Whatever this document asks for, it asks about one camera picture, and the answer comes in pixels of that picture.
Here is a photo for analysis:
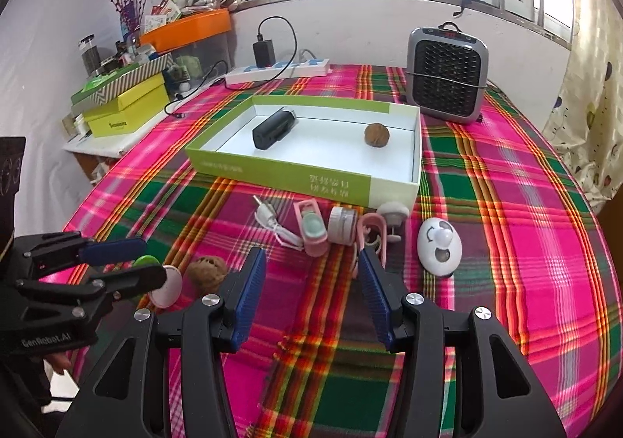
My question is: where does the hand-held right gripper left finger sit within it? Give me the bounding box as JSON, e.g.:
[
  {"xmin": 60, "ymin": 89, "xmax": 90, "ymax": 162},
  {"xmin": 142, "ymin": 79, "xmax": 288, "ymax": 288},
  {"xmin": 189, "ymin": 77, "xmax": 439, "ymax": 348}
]
[{"xmin": 68, "ymin": 246, "xmax": 268, "ymax": 438}]

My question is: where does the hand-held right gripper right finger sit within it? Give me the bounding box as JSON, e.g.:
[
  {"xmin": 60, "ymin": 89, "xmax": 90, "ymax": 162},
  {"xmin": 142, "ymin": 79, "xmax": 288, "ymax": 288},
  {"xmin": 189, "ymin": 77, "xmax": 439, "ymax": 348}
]
[{"xmin": 357, "ymin": 247, "xmax": 568, "ymax": 438}]

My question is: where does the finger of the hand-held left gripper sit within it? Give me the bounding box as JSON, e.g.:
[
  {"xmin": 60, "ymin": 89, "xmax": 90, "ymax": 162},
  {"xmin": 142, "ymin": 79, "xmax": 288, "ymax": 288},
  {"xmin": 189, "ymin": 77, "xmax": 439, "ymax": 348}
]
[
  {"xmin": 17, "ymin": 264, "xmax": 167, "ymax": 308},
  {"xmin": 12, "ymin": 231, "xmax": 147, "ymax": 273}
]

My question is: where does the green white spool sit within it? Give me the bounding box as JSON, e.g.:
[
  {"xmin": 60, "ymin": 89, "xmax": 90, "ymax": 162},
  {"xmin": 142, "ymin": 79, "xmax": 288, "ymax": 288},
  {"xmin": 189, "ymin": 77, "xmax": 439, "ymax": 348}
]
[{"xmin": 130, "ymin": 254, "xmax": 184, "ymax": 310}]

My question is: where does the brown walnut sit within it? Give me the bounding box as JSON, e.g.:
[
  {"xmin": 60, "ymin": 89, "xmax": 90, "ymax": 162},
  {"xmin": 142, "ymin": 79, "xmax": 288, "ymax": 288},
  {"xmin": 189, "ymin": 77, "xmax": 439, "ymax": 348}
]
[
  {"xmin": 189, "ymin": 257, "xmax": 229, "ymax": 295},
  {"xmin": 365, "ymin": 123, "xmax": 391, "ymax": 147}
]

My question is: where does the pink plastic clip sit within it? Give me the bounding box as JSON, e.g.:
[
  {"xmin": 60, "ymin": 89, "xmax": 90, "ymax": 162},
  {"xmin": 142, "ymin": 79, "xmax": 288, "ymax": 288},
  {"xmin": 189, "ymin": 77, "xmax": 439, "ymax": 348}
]
[{"xmin": 357, "ymin": 213, "xmax": 389, "ymax": 273}]

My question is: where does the white usb cable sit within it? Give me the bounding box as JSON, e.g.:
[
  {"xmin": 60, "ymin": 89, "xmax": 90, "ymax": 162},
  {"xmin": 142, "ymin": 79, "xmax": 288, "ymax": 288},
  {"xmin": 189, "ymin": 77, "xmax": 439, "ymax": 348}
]
[{"xmin": 253, "ymin": 195, "xmax": 305, "ymax": 251}]

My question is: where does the small clear round jar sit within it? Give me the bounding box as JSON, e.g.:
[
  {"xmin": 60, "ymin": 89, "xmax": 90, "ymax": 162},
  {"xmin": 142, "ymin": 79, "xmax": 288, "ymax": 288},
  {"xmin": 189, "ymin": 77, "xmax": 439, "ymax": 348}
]
[{"xmin": 327, "ymin": 206, "xmax": 359, "ymax": 244}]

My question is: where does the white egg-shaped gadget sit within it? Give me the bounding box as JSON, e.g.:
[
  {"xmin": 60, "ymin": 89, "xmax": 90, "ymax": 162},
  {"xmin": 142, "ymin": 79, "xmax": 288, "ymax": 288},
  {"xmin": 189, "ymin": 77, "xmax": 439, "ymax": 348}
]
[{"xmin": 417, "ymin": 218, "xmax": 462, "ymax": 278}]

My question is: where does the white mushroom-shaped knob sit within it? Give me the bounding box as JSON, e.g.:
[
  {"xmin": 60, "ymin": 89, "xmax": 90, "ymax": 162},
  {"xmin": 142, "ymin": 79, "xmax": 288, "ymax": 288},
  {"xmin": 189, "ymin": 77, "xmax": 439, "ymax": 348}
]
[{"xmin": 378, "ymin": 201, "xmax": 411, "ymax": 243}]

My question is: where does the pink mint small case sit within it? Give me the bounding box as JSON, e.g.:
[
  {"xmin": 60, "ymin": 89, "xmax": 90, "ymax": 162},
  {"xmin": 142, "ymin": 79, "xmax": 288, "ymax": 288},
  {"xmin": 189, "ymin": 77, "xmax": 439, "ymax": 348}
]
[{"xmin": 293, "ymin": 199, "xmax": 328, "ymax": 257}]

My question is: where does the green white cardboard box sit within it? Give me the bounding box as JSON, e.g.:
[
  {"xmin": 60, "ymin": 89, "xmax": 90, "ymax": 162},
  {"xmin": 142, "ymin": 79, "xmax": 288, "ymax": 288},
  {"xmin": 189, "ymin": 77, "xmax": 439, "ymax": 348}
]
[{"xmin": 185, "ymin": 95, "xmax": 422, "ymax": 210}]

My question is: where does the person's left hand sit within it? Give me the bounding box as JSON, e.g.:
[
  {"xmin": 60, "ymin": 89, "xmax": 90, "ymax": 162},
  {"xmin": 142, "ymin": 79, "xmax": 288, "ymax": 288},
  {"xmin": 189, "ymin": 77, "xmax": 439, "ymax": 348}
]
[{"xmin": 45, "ymin": 352, "xmax": 74, "ymax": 375}]

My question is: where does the dark panel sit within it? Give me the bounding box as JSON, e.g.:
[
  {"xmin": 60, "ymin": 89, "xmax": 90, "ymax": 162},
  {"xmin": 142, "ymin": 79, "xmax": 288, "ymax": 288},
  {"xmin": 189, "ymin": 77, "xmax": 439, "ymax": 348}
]
[{"xmin": 0, "ymin": 136, "xmax": 26, "ymax": 244}]

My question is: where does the plaid tablecloth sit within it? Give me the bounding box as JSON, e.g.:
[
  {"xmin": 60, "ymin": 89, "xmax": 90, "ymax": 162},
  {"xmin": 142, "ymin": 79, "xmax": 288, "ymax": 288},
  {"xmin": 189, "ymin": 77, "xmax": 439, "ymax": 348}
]
[{"xmin": 36, "ymin": 63, "xmax": 611, "ymax": 438}]

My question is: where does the yellow-green cardboard box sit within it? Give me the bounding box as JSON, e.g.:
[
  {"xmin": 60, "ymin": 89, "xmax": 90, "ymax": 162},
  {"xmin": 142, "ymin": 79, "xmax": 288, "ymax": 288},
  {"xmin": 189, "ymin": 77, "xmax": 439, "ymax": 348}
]
[{"xmin": 83, "ymin": 73, "xmax": 169, "ymax": 138}]

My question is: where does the black power bank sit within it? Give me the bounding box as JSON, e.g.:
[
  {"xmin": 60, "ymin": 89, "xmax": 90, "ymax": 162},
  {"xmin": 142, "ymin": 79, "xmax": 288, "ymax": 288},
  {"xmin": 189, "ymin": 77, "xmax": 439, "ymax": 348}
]
[{"xmin": 252, "ymin": 109, "xmax": 297, "ymax": 150}]

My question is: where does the striped green box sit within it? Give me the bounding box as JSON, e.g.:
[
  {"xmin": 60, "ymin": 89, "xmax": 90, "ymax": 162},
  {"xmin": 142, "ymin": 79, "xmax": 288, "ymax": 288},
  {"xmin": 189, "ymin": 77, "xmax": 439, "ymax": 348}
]
[{"xmin": 70, "ymin": 53, "xmax": 173, "ymax": 105}]

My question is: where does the clear storage box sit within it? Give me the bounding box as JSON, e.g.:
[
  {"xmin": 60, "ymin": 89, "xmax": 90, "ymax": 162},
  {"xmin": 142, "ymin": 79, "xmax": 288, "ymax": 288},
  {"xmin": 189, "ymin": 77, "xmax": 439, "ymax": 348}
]
[{"xmin": 160, "ymin": 29, "xmax": 232, "ymax": 83}]

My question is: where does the white power strip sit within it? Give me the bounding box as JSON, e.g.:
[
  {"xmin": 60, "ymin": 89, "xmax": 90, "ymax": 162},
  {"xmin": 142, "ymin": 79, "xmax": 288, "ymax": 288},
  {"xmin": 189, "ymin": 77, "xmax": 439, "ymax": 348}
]
[{"xmin": 225, "ymin": 57, "xmax": 332, "ymax": 88}]

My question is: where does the grey space heater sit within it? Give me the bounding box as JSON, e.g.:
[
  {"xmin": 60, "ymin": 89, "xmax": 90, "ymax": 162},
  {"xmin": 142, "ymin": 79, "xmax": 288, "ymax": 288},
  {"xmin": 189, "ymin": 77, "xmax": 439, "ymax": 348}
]
[{"xmin": 406, "ymin": 24, "xmax": 489, "ymax": 123}]

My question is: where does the orange tray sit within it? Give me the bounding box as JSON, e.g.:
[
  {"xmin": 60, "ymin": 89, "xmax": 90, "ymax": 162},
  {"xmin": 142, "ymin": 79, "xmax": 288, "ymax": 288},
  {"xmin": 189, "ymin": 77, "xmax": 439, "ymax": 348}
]
[{"xmin": 139, "ymin": 8, "xmax": 231, "ymax": 54}]

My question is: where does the black charger adapter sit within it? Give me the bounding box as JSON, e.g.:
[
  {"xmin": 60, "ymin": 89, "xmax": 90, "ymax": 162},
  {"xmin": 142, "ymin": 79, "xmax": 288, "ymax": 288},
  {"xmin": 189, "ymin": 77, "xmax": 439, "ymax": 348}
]
[{"xmin": 252, "ymin": 40, "xmax": 275, "ymax": 69}]

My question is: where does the cream dotted curtain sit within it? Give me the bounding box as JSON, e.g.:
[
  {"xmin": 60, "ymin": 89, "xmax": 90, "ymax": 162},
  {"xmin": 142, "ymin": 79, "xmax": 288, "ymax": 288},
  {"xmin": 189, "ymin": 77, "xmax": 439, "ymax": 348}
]
[{"xmin": 542, "ymin": 0, "xmax": 623, "ymax": 215}]

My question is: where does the black charger cable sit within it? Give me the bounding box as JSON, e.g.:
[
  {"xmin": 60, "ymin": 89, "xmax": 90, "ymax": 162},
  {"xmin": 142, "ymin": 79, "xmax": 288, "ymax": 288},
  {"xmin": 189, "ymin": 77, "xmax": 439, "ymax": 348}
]
[{"xmin": 163, "ymin": 17, "xmax": 297, "ymax": 118}]

